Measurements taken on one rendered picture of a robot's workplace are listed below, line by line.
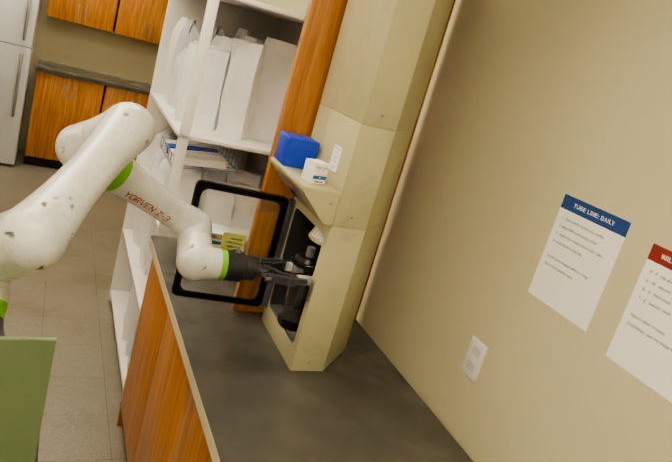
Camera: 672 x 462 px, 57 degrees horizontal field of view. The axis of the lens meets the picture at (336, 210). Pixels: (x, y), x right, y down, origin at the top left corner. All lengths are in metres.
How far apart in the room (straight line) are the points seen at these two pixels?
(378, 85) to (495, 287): 0.65
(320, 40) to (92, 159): 0.89
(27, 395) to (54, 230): 0.31
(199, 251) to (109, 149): 0.48
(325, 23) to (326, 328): 0.94
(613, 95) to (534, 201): 0.33
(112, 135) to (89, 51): 5.64
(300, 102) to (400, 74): 0.42
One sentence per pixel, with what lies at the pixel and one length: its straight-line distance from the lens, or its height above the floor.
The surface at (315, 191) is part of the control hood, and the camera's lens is 1.68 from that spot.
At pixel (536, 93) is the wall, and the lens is 1.81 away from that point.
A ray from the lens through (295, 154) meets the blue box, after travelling 1.86.
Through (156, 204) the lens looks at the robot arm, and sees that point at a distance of 1.77.
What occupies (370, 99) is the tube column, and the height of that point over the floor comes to 1.78.
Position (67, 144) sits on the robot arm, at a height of 1.49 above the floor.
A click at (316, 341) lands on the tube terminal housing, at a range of 1.90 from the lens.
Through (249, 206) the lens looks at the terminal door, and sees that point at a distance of 1.99.
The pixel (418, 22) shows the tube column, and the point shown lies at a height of 2.01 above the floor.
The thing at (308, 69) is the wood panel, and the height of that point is 1.80.
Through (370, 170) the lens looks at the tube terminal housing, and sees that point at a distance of 1.73.
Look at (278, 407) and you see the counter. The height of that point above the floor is 0.94.
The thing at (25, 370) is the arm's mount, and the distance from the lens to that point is 1.29.
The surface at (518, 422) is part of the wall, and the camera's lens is 1.74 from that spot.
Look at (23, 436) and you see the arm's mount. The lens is 1.38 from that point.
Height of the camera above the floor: 1.88
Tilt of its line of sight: 14 degrees down
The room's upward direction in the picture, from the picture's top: 16 degrees clockwise
